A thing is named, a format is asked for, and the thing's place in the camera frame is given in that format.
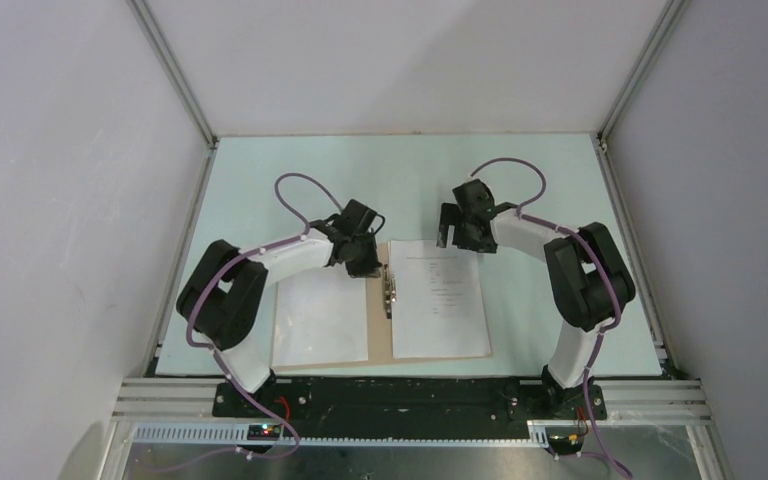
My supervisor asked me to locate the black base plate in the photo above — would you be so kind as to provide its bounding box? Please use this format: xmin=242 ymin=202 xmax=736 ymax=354
xmin=212 ymin=374 xmax=607 ymax=442

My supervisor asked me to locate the metal folder clip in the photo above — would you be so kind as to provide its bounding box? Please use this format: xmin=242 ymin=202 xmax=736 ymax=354
xmin=381 ymin=264 xmax=397 ymax=320

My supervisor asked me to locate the left circuit board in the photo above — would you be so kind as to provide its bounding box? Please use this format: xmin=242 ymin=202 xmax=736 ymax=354
xmin=246 ymin=424 xmax=283 ymax=441

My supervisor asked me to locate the aluminium frame rail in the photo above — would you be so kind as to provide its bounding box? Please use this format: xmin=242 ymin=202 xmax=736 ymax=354
xmin=114 ymin=376 xmax=712 ymax=445

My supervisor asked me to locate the white paper sheet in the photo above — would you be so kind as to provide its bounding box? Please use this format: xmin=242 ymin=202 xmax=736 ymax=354
xmin=272 ymin=267 xmax=368 ymax=369

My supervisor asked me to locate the brown cardboard folder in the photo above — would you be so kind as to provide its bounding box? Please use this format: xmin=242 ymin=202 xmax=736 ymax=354
xmin=271 ymin=242 xmax=461 ymax=372

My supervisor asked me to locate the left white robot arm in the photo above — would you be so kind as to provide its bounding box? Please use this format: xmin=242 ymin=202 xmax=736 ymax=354
xmin=175 ymin=199 xmax=386 ymax=417

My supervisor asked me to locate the circuit board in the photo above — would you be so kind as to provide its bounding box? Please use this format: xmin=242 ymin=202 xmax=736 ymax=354
xmin=246 ymin=424 xmax=283 ymax=441
xmin=547 ymin=434 xmax=583 ymax=456

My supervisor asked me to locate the right corner aluminium post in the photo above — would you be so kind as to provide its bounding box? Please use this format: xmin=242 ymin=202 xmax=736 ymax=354
xmin=597 ymin=0 xmax=691 ymax=144

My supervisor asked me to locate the corner aluminium post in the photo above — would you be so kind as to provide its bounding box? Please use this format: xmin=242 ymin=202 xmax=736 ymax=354
xmin=127 ymin=0 xmax=218 ymax=150
xmin=597 ymin=0 xmax=691 ymax=144

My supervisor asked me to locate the printed paper sheet stack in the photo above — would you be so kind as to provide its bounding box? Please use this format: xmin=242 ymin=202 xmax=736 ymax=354
xmin=389 ymin=240 xmax=492 ymax=360

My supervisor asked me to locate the right circuit board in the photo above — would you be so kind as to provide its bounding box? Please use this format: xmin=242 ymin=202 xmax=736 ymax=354
xmin=547 ymin=434 xmax=583 ymax=456

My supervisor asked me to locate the left corner aluminium post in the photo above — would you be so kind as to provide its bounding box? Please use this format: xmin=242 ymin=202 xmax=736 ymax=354
xmin=127 ymin=0 xmax=218 ymax=150

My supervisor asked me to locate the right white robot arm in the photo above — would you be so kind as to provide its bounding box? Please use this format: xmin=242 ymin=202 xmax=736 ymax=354
xmin=437 ymin=179 xmax=636 ymax=418

